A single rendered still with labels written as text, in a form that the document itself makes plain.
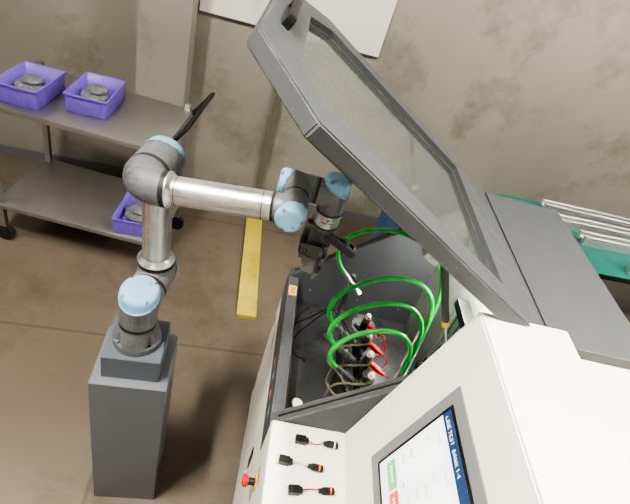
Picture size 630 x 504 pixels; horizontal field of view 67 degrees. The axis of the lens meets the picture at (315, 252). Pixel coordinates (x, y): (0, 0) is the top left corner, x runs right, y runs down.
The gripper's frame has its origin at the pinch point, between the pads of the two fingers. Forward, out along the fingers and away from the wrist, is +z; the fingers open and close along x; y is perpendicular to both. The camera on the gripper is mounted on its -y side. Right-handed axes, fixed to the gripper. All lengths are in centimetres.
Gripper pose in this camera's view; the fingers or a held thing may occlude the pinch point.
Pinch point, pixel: (314, 275)
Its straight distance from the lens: 149.4
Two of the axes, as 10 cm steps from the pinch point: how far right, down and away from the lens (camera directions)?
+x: -0.4, 6.2, -7.9
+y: -9.7, -2.3, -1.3
